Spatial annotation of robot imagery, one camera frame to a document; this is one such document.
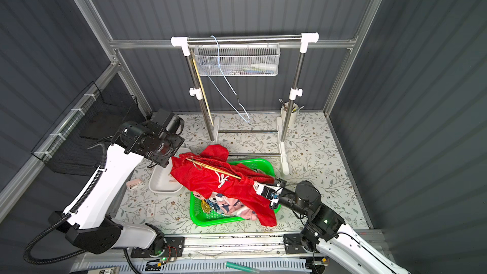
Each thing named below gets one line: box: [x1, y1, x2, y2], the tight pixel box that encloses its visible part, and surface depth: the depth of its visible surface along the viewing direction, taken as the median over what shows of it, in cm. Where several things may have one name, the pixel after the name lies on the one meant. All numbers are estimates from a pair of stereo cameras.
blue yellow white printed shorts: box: [201, 197, 227, 216], surface depth 82 cm
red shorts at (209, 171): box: [169, 144, 278, 228], surface depth 73 cm
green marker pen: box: [225, 261, 261, 274], surface depth 71 cm
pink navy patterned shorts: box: [213, 192, 258, 221], surface depth 78 cm
